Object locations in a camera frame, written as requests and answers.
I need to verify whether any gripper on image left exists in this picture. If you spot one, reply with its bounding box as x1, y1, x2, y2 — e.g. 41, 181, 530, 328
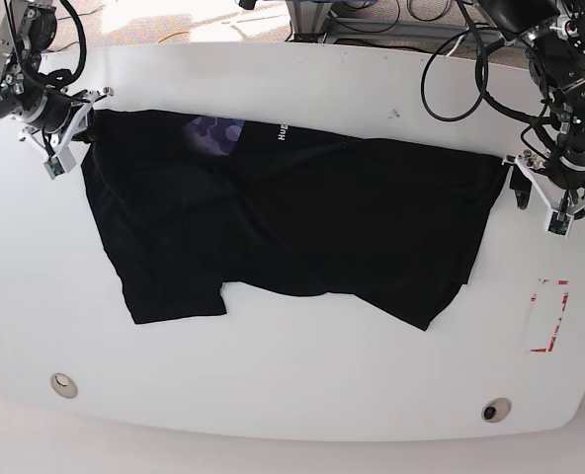
18, 87, 114, 163

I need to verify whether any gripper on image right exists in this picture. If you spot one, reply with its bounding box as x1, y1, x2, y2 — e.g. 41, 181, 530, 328
503, 152, 585, 217

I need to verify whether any black t-shirt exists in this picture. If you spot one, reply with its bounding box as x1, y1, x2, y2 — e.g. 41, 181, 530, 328
82, 110, 508, 330

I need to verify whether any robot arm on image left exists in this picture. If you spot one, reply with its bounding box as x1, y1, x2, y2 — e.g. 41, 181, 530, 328
0, 1, 114, 178

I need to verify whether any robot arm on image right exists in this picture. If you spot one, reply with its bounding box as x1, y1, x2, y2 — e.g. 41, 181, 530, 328
475, 1, 585, 235

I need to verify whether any red tape rectangle marking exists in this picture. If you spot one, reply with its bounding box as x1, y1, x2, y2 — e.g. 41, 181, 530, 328
524, 279, 569, 354

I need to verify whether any table grommet hole right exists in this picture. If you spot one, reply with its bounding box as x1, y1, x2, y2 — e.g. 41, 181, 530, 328
481, 398, 512, 424

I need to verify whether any white table grommet left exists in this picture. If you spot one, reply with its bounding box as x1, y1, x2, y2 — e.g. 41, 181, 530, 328
50, 373, 78, 400

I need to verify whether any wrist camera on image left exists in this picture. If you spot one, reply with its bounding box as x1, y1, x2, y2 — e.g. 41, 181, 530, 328
43, 154, 76, 180

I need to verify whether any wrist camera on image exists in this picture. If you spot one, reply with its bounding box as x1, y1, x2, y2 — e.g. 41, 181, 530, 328
545, 209, 574, 237
43, 154, 76, 180

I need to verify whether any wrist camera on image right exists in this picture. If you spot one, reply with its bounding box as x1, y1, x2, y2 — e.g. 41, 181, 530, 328
545, 209, 574, 237

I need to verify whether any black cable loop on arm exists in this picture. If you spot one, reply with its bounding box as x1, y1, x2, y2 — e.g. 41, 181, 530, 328
420, 0, 545, 124

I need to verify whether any white cable on floor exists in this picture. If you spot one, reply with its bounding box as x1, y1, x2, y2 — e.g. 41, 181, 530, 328
444, 29, 471, 58

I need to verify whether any yellow cable on floor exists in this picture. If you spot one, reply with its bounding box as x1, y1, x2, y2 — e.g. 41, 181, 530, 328
157, 8, 247, 44

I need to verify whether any aluminium frame rail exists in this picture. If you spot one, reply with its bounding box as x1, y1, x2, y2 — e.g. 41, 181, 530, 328
287, 0, 570, 78

